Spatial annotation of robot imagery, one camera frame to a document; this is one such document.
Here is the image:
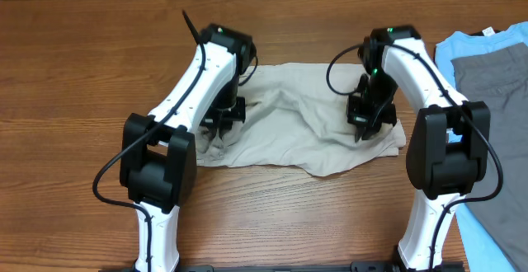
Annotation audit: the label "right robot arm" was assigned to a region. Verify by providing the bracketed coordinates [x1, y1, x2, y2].
[346, 26, 490, 271]

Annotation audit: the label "grey shorts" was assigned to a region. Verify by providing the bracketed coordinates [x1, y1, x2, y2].
[452, 43, 527, 271]

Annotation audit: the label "beige shorts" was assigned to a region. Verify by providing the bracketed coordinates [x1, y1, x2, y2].
[196, 63, 406, 176]

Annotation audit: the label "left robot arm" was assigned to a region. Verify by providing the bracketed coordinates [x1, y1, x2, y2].
[120, 21, 257, 271]

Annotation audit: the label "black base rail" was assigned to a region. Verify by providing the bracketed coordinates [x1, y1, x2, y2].
[98, 260, 467, 272]

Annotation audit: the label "light blue t-shirt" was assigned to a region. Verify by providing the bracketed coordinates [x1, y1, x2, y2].
[435, 22, 527, 270]

